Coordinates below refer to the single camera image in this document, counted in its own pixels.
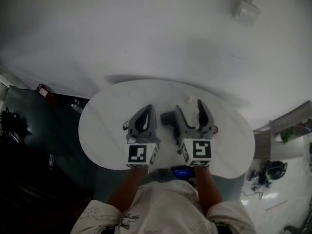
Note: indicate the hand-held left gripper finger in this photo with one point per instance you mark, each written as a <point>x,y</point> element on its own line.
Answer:
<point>136,117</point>
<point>153,121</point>

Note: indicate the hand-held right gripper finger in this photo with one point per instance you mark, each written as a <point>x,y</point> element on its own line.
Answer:
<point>206,117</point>
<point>182,122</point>

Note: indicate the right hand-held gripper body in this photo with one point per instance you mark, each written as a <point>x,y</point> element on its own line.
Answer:
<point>201,151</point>

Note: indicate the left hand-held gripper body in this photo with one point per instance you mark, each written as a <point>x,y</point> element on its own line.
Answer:
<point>137,153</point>

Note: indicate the dark grey hair dryer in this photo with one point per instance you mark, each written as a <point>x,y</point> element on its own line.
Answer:
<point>168,118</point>

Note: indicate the person's left forearm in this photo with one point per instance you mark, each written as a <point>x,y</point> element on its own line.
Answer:
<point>128,189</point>

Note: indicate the person's right forearm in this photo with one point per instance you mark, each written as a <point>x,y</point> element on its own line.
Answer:
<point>207,189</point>

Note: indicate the small brown round object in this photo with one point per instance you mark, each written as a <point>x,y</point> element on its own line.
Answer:
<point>216,130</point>

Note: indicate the small white round object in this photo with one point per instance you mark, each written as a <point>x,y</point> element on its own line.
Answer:
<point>189,98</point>

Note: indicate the black device with blue screen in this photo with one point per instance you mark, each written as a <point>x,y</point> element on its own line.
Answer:
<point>182,172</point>

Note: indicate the white oval table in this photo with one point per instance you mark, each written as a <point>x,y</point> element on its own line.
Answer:
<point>107,123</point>

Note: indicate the person's white printed shirt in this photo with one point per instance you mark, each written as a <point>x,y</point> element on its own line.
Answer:
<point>165,208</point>

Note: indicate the black and green bag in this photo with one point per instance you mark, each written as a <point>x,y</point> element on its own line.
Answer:
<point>273,173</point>

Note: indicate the grey wooden shelf unit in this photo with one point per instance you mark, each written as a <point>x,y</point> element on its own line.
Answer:
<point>285,135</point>

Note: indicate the green plant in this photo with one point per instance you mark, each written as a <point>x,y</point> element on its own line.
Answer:
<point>287,133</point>

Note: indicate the small clear plastic bottle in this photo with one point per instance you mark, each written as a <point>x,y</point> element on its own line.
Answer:
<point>51,160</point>

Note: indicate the red fire extinguisher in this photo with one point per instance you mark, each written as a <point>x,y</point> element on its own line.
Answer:
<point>46,94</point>

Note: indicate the black equipment pile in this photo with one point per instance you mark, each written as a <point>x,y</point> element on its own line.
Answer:
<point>12,127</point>

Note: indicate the white wall socket box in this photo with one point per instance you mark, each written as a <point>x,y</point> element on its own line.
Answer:
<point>246,10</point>

